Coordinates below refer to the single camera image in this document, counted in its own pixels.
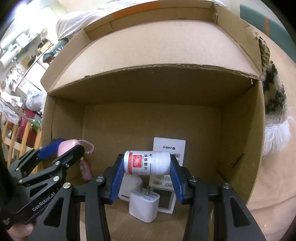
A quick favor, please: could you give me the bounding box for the pink plush charm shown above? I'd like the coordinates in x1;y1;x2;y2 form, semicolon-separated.
57;139;94;157

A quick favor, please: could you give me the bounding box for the pink perfume bottle keychain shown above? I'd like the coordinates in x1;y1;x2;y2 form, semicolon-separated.
79;159;92;181

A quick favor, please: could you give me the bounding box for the white earbuds case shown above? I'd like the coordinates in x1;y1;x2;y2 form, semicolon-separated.
118;173;142;202

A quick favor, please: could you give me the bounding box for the white pill bottle red label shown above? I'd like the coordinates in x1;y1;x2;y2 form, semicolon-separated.
123;151;171;176

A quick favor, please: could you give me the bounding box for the white air conditioner remote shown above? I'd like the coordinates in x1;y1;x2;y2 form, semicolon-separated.
149;137;186;214

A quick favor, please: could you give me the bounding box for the white charger plug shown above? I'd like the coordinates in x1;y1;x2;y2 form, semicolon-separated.
129;184;160;223

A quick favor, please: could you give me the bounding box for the person's left hand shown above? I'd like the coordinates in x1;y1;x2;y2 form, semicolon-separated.
6;219;39;241

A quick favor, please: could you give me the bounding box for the wooden chair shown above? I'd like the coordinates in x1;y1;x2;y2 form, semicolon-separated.
1;121;42;166

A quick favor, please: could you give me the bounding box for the grey plastic bag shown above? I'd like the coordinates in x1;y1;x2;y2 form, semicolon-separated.
25;89;47;113

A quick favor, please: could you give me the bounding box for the white kitchen cabinet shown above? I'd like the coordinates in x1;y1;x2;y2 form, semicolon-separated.
18;62;46;95

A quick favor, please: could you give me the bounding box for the teal armchair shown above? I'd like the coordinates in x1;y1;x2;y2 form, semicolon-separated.
43;38;69;64

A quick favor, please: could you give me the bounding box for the white water heater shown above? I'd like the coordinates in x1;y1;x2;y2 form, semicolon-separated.
1;43;22;69

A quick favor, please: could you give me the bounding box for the black and cream fluffy blanket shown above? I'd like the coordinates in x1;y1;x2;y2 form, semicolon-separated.
256;37;296;158

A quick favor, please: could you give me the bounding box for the white duvet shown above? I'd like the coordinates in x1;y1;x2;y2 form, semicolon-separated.
56;1;228;41

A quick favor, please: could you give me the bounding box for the open cardboard box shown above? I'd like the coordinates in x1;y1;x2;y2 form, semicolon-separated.
41;1;270;240

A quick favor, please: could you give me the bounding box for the teal cushion with orange stripe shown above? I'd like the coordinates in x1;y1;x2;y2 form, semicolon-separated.
240;4;294;44

